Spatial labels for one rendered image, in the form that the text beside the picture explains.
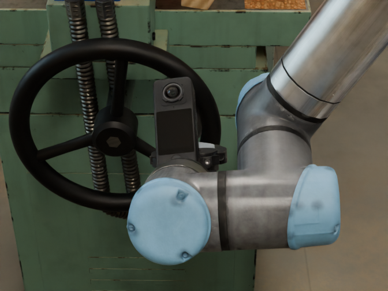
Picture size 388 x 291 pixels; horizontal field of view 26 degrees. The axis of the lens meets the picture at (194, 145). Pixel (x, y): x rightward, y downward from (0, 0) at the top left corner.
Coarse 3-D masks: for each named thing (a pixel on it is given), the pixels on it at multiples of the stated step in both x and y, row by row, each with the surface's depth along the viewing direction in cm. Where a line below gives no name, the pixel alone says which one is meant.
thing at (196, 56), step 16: (0, 48) 128; (16, 48) 128; (32, 48) 128; (176, 48) 127; (192, 48) 127; (208, 48) 127; (224, 48) 127; (240, 48) 127; (0, 64) 129; (16, 64) 129; (32, 64) 129; (192, 64) 129; (208, 64) 129; (224, 64) 129; (240, 64) 129
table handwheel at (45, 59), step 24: (72, 48) 106; (96, 48) 106; (120, 48) 106; (144, 48) 106; (48, 72) 108; (120, 72) 108; (168, 72) 108; (192, 72) 109; (24, 96) 110; (120, 96) 111; (24, 120) 113; (96, 120) 114; (120, 120) 112; (216, 120) 112; (24, 144) 115; (72, 144) 116; (96, 144) 113; (120, 144) 113; (144, 144) 116; (48, 168) 119; (72, 192) 121; (96, 192) 122
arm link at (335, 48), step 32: (352, 0) 76; (384, 0) 75; (320, 32) 79; (352, 32) 77; (384, 32) 77; (288, 64) 82; (320, 64) 80; (352, 64) 79; (256, 96) 86; (288, 96) 82; (320, 96) 82; (256, 128) 83; (288, 128) 83
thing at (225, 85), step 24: (264, 48) 134; (0, 72) 130; (24, 72) 130; (216, 72) 130; (240, 72) 130; (264, 72) 130; (0, 96) 133; (48, 96) 133; (72, 96) 133; (96, 96) 133; (144, 96) 133; (216, 96) 133
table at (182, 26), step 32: (0, 0) 126; (32, 0) 126; (160, 0) 126; (224, 0) 126; (0, 32) 126; (32, 32) 126; (160, 32) 124; (192, 32) 126; (224, 32) 125; (256, 32) 125; (288, 32) 125; (96, 64) 118; (128, 64) 118
